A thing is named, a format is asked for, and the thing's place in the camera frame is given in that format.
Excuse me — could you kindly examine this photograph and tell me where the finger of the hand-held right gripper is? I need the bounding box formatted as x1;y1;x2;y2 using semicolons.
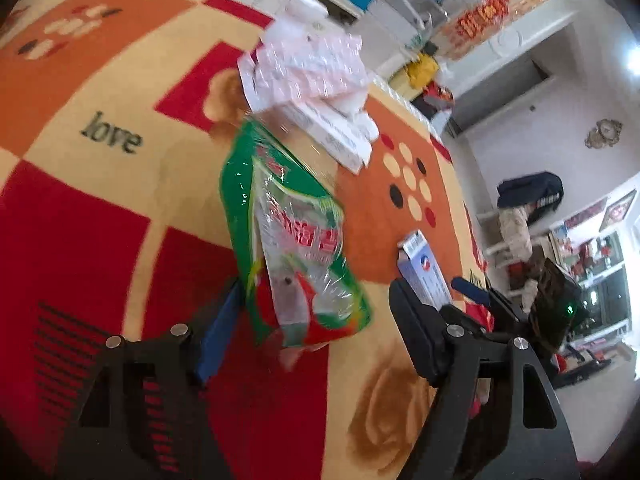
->
451;277;531;322

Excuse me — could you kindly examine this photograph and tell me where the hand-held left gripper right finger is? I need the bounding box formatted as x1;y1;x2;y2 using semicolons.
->
389;277;581;480

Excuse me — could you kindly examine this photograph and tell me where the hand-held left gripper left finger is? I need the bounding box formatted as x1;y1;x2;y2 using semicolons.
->
52;277;246;480

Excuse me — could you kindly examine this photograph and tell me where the blue white medicine box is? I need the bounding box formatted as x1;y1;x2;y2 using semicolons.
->
397;230;453;311

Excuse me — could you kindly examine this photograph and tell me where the green snack bag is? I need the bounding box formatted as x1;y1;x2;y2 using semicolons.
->
220;117;373;348

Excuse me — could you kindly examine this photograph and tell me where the white chair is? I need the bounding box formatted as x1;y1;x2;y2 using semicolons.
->
477;205;538;281

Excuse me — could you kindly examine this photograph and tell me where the dark jacket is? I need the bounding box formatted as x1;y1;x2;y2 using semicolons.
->
497;171;565;211

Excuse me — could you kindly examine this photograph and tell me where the red gift bag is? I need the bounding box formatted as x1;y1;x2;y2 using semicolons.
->
422;85;456;111

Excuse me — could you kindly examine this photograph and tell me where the long white medicine box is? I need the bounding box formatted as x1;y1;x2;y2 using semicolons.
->
277;100;373;173

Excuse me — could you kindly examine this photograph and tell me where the yellow bag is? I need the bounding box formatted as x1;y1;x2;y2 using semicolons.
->
407;52;441;88

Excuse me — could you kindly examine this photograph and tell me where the large red hanging couplet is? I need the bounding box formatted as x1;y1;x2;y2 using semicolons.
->
452;0;511;41

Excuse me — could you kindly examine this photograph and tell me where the pink white plastic wrapper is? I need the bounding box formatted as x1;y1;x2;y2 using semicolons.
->
237;25;371;113

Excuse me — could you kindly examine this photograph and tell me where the white thermos bottle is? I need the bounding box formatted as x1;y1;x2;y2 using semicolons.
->
285;0;326;26

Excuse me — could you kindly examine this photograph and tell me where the ornate wall clock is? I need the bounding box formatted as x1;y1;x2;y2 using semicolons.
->
585;117;623;150

